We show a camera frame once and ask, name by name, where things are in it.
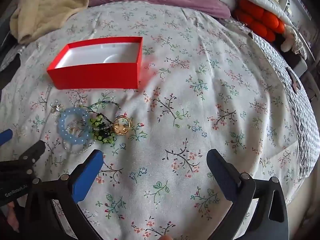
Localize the red cardboard box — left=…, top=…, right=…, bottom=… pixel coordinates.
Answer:
left=47, top=37, right=143, bottom=90

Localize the floral bedsheet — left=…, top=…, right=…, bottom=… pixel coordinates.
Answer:
left=0, top=1, right=313, bottom=240

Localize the orange plush toy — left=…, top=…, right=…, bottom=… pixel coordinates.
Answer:
left=233, top=0, right=286, bottom=43

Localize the person's left hand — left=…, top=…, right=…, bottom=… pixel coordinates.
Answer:
left=0, top=201, right=21, bottom=233

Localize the gold ring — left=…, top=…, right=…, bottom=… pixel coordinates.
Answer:
left=113, top=115, right=131, bottom=136

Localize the clear small bead bracelet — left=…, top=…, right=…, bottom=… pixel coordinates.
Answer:
left=62, top=140, right=96, bottom=154

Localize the cream fleece blanket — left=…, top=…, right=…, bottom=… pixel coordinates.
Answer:
left=10, top=0, right=111, bottom=46

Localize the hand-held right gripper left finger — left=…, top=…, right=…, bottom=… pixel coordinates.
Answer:
left=24, top=149, right=104, bottom=240

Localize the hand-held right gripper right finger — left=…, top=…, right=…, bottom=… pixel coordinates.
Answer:
left=206, top=148, right=289, bottom=240

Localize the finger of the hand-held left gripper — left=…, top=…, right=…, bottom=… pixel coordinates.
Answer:
left=14, top=140, right=47, bottom=175
left=0, top=129, right=13, bottom=143

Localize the light blue bead bracelet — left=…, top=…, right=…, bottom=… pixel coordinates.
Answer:
left=58, top=107, right=93, bottom=143

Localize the grey quilted blanket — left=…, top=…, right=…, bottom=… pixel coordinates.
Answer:
left=220, top=17, right=316, bottom=180

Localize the green and black bead bracelet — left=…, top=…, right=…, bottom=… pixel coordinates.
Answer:
left=89, top=113, right=117, bottom=145

